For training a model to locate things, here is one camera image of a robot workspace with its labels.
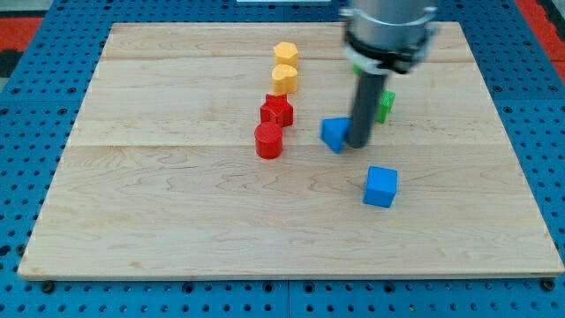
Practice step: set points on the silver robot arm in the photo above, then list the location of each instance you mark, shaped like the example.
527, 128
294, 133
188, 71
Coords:
382, 36

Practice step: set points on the blue triangle block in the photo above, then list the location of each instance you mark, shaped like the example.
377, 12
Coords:
333, 132

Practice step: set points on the yellow heart block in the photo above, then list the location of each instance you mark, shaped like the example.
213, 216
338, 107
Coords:
284, 79

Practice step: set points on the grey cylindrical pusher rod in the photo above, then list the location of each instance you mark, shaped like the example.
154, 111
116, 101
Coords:
365, 103

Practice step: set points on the red star block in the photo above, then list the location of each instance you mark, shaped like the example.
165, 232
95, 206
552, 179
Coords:
277, 109

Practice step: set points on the green star block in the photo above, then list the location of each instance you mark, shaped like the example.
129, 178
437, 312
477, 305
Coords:
385, 106

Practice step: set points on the red cylinder block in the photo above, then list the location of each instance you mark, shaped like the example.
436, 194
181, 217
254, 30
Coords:
268, 140

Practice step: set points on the yellow hexagon block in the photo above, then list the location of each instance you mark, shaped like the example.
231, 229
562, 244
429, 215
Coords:
286, 53

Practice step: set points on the wooden board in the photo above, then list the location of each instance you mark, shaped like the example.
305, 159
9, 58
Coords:
160, 179

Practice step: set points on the blue cube block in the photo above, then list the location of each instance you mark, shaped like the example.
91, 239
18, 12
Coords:
380, 186

